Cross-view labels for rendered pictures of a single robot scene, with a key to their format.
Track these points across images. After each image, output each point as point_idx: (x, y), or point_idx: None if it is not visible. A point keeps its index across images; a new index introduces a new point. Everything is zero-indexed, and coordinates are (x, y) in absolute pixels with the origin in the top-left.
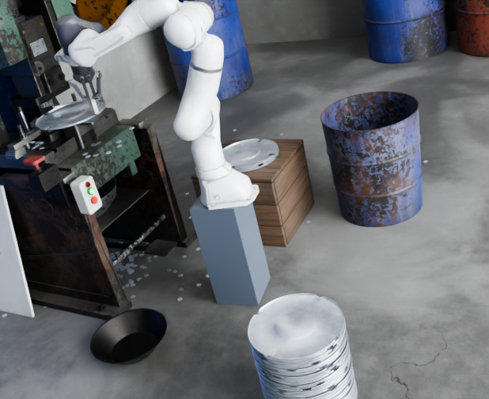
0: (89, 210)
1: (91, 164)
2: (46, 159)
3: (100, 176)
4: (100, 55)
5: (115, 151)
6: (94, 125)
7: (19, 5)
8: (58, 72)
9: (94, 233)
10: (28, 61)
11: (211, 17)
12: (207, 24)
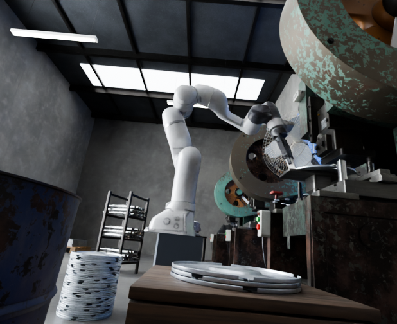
0: (257, 231)
1: (290, 213)
2: (297, 201)
3: (292, 227)
4: (237, 127)
5: (302, 213)
6: (324, 189)
7: None
8: (322, 140)
9: (268, 258)
10: (309, 134)
11: (174, 94)
12: (173, 100)
